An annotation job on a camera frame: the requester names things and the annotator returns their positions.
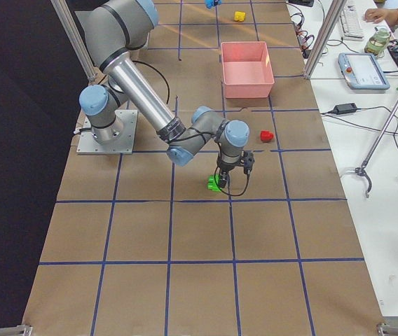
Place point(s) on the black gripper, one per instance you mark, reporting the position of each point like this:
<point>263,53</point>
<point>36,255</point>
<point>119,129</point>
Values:
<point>225,168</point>

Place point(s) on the green toy block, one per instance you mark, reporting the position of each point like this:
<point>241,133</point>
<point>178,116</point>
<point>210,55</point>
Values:
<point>212,183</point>

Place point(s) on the red toy block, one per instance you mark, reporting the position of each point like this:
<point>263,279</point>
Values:
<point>266,136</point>

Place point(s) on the yellow toy block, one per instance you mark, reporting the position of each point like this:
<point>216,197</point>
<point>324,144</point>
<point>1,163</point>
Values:
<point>239,16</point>

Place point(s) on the blue toy block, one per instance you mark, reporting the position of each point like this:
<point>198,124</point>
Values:
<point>212,3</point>

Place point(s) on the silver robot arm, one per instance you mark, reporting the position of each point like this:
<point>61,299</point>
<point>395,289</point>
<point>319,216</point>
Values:
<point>114,29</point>

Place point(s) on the pink plastic box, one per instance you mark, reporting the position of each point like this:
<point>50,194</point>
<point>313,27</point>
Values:
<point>247,71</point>

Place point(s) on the person hand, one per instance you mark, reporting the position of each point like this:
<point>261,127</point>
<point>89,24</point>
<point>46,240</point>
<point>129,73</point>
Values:
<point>376,15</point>

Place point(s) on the brown paper table cover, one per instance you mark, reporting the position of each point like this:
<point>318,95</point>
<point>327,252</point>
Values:
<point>140,246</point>

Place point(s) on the black power adapter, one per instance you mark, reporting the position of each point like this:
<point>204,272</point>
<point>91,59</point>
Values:
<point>342,109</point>

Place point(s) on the teach pendant tablet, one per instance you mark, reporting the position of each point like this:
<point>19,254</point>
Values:
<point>361,71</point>

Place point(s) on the white keyboard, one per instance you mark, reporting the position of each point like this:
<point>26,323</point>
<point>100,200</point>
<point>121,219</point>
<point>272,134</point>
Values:
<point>350,24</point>

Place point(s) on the glass jar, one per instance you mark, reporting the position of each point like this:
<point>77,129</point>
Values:
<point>378,42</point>

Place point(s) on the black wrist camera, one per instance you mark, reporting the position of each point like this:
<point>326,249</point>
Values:
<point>247,162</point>

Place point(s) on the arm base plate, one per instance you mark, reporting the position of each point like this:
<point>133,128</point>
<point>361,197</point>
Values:
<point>118,138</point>

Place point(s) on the aluminium frame post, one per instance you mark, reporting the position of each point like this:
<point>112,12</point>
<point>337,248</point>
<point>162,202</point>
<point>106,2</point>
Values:
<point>69,25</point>
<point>323,36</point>

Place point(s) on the green handled reacher grabber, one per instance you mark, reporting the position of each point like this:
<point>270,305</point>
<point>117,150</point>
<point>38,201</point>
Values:
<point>361,170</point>

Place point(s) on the aluminium frame post left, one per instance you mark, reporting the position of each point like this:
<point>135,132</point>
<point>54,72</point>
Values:
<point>69,25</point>

